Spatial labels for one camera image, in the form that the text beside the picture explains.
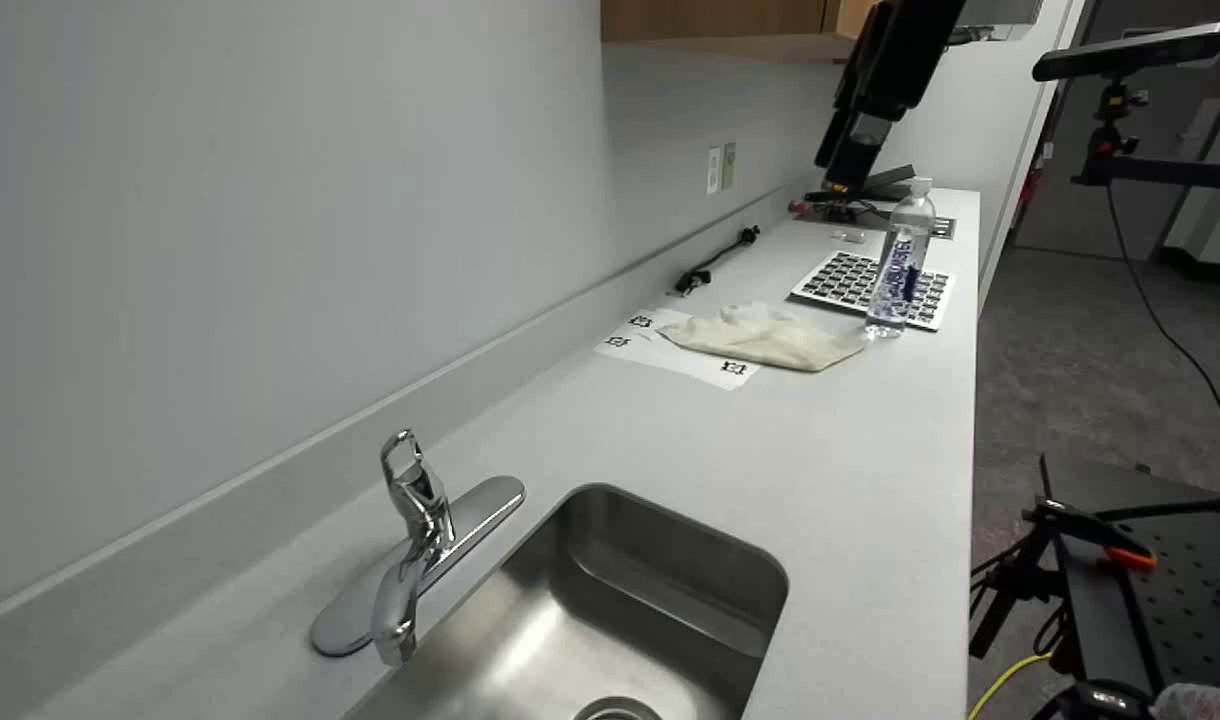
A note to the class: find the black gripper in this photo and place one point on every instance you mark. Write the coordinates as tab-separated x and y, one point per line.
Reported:
900	53

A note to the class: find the chrome sink faucet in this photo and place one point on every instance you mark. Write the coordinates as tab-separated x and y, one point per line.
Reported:
412	555

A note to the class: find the pile of hand tools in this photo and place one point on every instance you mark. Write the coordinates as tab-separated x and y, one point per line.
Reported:
875	205

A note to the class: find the clear plastic bottle blue label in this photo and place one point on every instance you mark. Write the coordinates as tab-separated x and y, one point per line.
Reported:
896	275

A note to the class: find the black white calibration board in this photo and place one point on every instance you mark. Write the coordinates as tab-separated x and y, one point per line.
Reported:
842	282

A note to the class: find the white crumpled cloth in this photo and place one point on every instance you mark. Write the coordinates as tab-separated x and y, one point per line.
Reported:
771	338

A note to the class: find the white paper with markers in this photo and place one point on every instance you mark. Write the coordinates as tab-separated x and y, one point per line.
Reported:
642	343

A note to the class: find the stainless steel sink basin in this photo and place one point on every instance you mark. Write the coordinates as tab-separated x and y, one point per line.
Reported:
609	614

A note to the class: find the black perforated table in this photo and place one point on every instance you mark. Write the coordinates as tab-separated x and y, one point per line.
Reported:
1182	586

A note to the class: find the white wall outlet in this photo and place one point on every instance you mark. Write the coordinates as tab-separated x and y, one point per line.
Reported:
723	167

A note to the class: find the wooden wall cabinet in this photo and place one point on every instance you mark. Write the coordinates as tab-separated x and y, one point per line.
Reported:
713	16

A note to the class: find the black bar camera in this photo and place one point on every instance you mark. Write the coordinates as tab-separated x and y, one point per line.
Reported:
1129	48

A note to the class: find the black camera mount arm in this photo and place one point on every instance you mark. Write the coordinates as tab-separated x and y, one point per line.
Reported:
1153	170

